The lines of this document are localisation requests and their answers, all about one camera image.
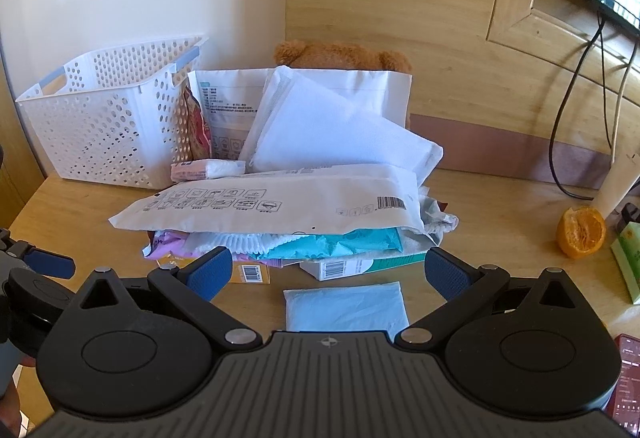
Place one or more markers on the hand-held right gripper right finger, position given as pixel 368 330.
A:
pixel 445 275

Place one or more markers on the light blue flat packet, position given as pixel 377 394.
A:
pixel 345 308

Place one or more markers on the green box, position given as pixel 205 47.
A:
pixel 631 258

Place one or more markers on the white pleated paper liners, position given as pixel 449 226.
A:
pixel 240 240

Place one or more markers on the brown teddy bear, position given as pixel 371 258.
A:
pixel 340 55

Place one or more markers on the red phone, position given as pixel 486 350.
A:
pixel 627 383

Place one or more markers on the crumpled white wrapper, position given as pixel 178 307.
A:
pixel 435 218

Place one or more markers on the plain white soft pack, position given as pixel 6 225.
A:
pixel 325 133

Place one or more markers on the teal and white box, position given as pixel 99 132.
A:
pixel 350 268

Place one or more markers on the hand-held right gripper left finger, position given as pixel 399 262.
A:
pixel 210 275

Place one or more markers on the half orange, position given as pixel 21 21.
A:
pixel 580 233

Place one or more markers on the teal soft pack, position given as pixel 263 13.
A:
pixel 340 243

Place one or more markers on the small pink tissue pack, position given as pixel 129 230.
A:
pixel 200 169

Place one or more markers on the white perforated plastic basket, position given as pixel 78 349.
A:
pixel 100 118

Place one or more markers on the white pouch with icons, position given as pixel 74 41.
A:
pixel 300 203

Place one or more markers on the small black object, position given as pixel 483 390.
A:
pixel 630 215

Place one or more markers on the white tube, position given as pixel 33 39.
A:
pixel 615 188

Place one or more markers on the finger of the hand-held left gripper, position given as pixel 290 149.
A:
pixel 47 263

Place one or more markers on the red snack bag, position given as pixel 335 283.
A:
pixel 196 128

